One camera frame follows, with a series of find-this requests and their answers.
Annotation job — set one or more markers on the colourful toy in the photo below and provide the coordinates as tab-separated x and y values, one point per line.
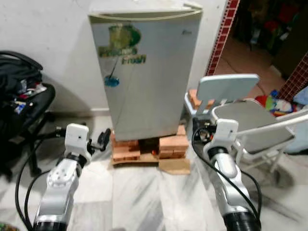
274	105

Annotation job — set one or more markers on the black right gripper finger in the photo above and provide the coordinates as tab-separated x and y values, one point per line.
196	127

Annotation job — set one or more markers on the round blue fridge sticker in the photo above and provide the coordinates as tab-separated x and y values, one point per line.
111	81

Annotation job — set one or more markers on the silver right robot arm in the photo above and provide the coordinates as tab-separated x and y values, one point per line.
230	183

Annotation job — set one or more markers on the black baby stroller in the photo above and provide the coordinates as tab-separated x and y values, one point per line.
21	103

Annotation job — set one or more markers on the red checked cloth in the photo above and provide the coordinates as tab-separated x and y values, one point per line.
296	79

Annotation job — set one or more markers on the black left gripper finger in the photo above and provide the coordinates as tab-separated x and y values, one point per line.
101	140
108	135

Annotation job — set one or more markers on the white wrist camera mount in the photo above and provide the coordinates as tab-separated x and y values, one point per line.
77	137
227	132

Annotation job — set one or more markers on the small silver fridge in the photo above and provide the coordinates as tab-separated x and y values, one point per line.
149	91

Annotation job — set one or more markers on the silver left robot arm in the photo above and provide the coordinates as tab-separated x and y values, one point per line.
60	185

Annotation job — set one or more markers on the red brick stack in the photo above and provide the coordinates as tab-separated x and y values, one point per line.
126	149
173	144

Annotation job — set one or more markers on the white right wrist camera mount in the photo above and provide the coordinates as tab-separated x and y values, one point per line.
227	132

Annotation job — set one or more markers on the light blue cloth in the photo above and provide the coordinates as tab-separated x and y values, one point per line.
302	96

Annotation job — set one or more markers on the loose red bricks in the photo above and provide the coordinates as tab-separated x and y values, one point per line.
195	98

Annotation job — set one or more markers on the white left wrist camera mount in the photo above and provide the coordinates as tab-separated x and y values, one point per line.
77	137

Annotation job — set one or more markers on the red patterned door strip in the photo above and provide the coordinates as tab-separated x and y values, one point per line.
222	38

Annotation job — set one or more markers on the grey folding chair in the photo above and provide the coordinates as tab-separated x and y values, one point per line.
250	122

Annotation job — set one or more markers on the green fresh fridge sticker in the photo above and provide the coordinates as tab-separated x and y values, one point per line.
122	48

